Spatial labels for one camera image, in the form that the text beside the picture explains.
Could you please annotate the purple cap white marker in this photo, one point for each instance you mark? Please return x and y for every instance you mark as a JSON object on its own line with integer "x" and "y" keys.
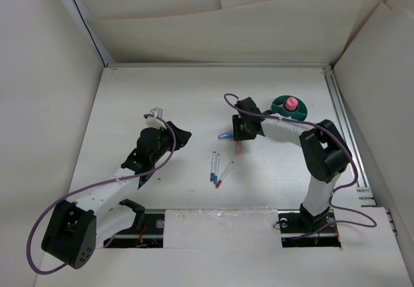
{"x": 212, "y": 169}

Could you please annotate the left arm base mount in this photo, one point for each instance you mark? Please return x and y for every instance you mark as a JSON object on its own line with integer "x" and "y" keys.
{"x": 130, "y": 225}

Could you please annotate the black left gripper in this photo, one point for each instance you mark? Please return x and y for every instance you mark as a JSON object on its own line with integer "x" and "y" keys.
{"x": 181, "y": 137}

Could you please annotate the aluminium rail right side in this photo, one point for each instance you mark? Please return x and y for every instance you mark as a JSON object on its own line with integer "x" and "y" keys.
{"x": 363, "y": 188}

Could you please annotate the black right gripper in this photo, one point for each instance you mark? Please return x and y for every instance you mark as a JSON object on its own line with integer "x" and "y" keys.
{"x": 238, "y": 134}

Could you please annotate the blue translucent stapler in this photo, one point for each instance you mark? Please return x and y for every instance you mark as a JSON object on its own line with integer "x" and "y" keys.
{"x": 226, "y": 136}

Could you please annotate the pink correction tape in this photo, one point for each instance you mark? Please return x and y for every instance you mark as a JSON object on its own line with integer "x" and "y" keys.
{"x": 239, "y": 148}

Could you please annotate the teal round divided container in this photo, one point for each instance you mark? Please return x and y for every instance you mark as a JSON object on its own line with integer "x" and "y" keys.
{"x": 300, "y": 114}

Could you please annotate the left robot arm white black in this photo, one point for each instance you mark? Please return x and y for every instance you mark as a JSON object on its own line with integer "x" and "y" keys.
{"x": 77, "y": 228}

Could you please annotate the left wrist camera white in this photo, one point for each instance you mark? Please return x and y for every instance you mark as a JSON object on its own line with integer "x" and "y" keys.
{"x": 153, "y": 118}

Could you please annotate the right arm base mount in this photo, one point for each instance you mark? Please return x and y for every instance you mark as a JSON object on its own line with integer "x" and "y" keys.
{"x": 297, "y": 232}

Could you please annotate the red cap white marker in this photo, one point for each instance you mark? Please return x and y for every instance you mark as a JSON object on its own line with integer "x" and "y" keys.
{"x": 225, "y": 173}

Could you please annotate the pink cap glue bottle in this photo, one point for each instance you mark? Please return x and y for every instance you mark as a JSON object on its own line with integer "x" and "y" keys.
{"x": 291, "y": 104}

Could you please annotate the blue cap white marker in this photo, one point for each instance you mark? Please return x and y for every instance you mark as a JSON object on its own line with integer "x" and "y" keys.
{"x": 216, "y": 168}

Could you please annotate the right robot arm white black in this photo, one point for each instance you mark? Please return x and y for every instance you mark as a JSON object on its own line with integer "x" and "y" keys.
{"x": 325, "y": 152}

